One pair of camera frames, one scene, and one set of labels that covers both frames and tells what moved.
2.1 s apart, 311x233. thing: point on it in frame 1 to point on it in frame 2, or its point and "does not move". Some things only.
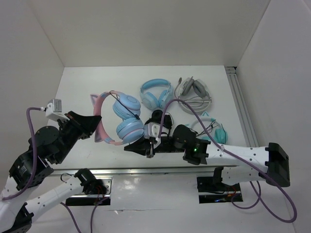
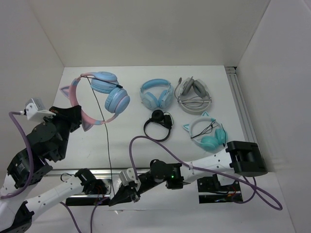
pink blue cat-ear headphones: (127, 108) to (116, 101)
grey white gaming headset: (196, 92) does not move
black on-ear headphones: (157, 116) does not move
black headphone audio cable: (135, 115) to (105, 135)
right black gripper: (141, 146) to (125, 194)
